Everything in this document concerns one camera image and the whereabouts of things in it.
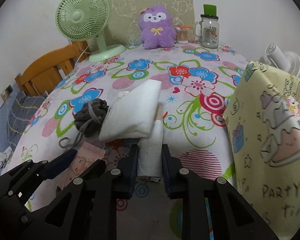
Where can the cotton swab container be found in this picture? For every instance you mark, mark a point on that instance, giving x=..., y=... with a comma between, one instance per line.
x=182, y=34

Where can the beige cartoon cardboard panel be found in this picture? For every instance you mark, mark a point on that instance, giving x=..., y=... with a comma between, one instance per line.
x=123, y=24

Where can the green desk fan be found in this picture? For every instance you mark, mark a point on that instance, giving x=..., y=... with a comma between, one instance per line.
x=80, y=20

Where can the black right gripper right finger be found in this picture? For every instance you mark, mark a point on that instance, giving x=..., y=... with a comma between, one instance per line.
x=182, y=183

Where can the white fan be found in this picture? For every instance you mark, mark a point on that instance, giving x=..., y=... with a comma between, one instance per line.
x=288, y=61

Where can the floral tablecloth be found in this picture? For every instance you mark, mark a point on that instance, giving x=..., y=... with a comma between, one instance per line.
x=192, y=84

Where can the colourful cartoon packet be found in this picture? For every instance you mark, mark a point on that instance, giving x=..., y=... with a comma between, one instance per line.
x=294, y=107

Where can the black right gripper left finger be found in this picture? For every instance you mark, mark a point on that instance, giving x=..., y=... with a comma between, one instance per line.
x=119, y=183

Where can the grey drawstring pouch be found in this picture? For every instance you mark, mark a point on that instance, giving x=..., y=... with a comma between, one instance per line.
x=87, y=121

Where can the pink cartoon cloth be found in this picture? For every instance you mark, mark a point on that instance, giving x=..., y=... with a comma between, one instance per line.
x=86, y=155

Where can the purple plush toy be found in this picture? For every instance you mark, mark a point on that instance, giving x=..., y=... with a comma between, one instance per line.
x=156, y=28

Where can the blue plaid bedding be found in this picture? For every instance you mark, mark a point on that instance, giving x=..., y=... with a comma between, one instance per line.
x=15, y=114

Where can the yellow cartoon storage box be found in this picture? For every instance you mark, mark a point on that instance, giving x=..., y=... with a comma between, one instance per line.
x=265, y=141

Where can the white cloth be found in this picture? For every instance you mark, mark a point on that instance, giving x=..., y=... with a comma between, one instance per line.
x=133, y=114

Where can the glass mason jar mug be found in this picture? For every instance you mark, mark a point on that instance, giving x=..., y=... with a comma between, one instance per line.
x=207, y=29

